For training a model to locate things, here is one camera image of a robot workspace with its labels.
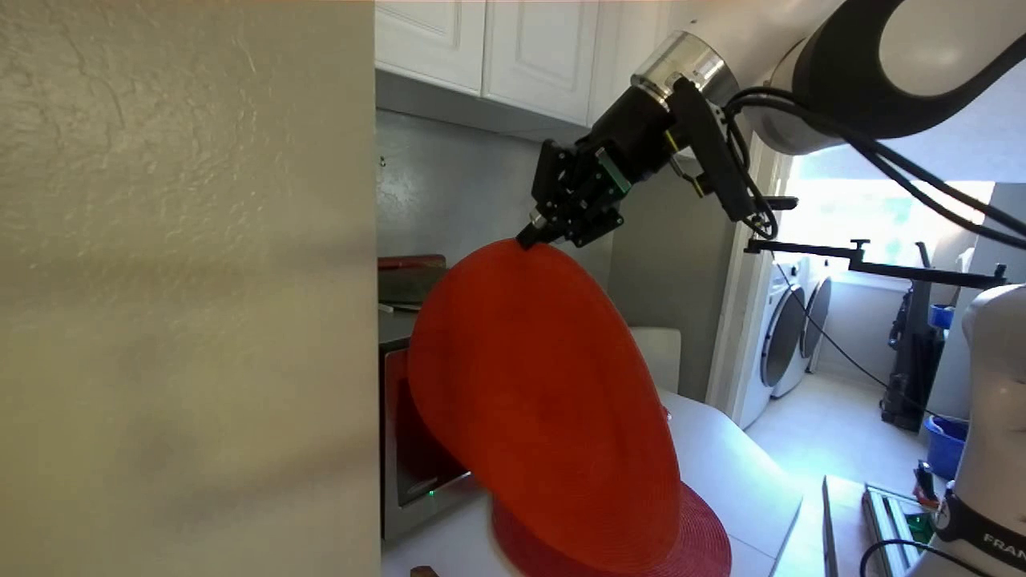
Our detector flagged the woven orange round placemat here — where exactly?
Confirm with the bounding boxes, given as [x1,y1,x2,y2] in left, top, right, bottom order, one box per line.
[489,478,739,577]

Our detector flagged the black base cable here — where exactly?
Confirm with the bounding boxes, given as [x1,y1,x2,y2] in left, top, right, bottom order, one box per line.
[856,530,1007,577]

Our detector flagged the thin orange round placemat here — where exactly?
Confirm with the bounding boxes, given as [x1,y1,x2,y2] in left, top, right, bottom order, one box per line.
[405,236,682,574]

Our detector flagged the blue plastic bucket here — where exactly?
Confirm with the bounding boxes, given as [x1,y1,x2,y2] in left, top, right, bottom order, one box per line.
[924,413,971,480]

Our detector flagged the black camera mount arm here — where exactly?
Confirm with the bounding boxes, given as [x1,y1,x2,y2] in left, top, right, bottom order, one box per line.
[744,191,1013,303]

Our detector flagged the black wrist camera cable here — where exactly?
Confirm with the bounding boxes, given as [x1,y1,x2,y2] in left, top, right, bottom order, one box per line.
[721,91,1026,246]

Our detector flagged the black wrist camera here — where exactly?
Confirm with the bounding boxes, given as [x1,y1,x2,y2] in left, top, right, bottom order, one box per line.
[666,76,753,226]

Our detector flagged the black upright vacuum cleaner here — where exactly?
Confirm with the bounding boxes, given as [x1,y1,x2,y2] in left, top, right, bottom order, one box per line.
[879,241,950,437]

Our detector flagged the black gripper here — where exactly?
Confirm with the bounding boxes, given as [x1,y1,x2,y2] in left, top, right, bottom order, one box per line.
[515,81,682,251]

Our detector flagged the white upper kitchen cabinets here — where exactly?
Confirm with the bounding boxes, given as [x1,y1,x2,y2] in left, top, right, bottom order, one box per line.
[376,0,699,137]

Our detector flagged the stainless steel microwave oven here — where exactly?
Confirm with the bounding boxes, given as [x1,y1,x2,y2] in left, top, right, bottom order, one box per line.
[379,303,484,546]

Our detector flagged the aluminium rail robot base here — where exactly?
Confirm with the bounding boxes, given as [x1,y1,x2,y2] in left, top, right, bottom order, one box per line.
[817,474,945,577]

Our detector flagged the white front-load dryer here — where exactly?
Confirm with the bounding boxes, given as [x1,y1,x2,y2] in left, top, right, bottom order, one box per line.
[800,259,838,378]

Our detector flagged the white front-load washing machine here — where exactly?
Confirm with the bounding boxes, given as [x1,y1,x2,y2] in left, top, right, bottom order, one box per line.
[734,253,810,429]

